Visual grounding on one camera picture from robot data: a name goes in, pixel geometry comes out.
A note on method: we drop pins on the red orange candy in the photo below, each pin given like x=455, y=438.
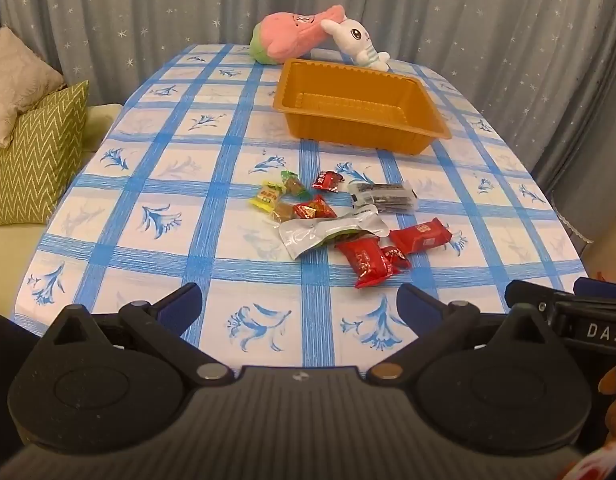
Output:
x=315, y=207

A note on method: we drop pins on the green zigzag cushion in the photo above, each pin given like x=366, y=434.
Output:
x=38, y=160

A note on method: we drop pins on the golden plastic tray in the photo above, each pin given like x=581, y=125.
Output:
x=338, y=125

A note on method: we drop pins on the pink plush toy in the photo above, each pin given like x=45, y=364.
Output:
x=288, y=35

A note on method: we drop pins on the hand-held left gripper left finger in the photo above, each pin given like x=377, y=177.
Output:
x=180, y=305

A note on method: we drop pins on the silver snack pouch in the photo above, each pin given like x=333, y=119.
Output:
x=318, y=232

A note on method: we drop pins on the lace-trimmed blue curtain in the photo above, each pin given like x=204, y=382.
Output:
x=592, y=160

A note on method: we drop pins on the white rabbit plush toy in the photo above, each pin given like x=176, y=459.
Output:
x=355, y=40

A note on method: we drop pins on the large red snack packet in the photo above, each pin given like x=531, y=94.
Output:
x=365, y=260

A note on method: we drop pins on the green candy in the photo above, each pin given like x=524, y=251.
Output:
x=294, y=184

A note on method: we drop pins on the clear dark seaweed packet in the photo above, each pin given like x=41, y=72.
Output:
x=385, y=196

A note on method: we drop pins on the small red candy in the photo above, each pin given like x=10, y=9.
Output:
x=328, y=180
x=398, y=256

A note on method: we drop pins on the beige cushion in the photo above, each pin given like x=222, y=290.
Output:
x=18, y=75

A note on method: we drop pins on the pale green sofa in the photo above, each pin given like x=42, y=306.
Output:
x=8, y=260

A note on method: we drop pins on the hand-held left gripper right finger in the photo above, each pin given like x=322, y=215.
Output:
x=412, y=305

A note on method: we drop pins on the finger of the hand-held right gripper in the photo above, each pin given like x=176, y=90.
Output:
x=602, y=289
x=530, y=296

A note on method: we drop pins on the blue star-print curtain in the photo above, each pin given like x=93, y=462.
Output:
x=188, y=5

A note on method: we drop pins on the yellow candy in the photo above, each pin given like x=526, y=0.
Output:
x=267, y=195

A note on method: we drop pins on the brown candy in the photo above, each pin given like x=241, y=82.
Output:
x=283, y=212

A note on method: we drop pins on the printed clothing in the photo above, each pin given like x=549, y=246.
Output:
x=615, y=382

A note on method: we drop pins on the blue checked tablecloth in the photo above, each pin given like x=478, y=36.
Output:
x=188, y=240

